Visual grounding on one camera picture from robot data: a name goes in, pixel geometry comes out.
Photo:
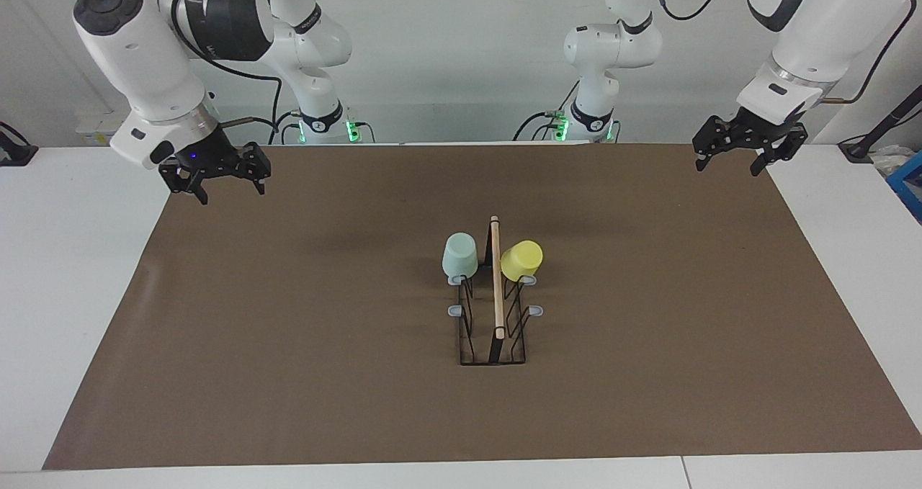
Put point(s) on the pale green plastic cup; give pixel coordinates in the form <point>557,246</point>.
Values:
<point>459,257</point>

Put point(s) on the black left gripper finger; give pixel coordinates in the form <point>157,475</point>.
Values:
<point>709,143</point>
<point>781,149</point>

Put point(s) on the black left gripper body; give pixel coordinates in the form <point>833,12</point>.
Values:
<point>749,132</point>

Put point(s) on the black pole stand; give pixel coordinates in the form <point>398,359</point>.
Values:
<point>886,122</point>

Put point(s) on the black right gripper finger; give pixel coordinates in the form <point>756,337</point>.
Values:
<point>259,165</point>
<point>180,179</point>

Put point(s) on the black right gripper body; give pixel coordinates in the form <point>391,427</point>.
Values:
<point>209,158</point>

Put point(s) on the blue box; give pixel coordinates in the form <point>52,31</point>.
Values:
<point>909,183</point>

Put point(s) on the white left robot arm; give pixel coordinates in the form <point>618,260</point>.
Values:
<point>828,28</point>

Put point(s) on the brown table mat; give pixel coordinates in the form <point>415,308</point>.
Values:
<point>612,402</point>

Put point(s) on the clear plastic bag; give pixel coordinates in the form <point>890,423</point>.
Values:
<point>889,159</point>

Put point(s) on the yellow plastic cup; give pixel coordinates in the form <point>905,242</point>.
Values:
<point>520,260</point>

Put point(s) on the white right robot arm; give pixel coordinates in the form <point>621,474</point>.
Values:
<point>144,50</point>

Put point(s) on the black desk clamp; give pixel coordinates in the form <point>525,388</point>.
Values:
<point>14,150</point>

